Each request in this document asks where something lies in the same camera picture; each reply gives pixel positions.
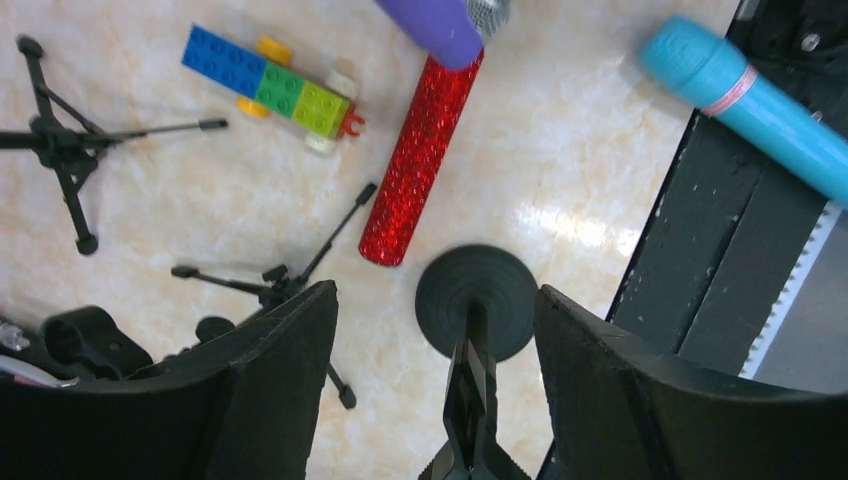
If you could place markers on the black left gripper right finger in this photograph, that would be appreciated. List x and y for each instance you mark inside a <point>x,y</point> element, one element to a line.
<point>622,409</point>

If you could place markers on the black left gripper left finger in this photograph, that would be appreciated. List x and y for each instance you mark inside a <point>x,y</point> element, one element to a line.
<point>242,406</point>

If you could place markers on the black round-base mic stand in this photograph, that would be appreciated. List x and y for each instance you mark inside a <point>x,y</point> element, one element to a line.
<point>474,304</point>

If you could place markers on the purple microphone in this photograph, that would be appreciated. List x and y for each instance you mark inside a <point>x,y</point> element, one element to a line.
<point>443,28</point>

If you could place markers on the black tripod stand with clip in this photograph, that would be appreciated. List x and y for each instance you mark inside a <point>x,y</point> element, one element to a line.
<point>88,340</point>

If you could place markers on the black tripod stand with shockmount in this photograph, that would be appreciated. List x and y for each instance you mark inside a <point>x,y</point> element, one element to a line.
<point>69,144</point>

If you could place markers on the toy brick car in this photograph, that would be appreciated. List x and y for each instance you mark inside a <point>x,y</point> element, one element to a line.
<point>262,77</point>

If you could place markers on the teal microphone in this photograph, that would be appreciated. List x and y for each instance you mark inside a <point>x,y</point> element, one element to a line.
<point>711,74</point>

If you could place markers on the red glitter microphone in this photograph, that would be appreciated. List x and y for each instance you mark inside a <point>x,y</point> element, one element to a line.
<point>423,140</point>

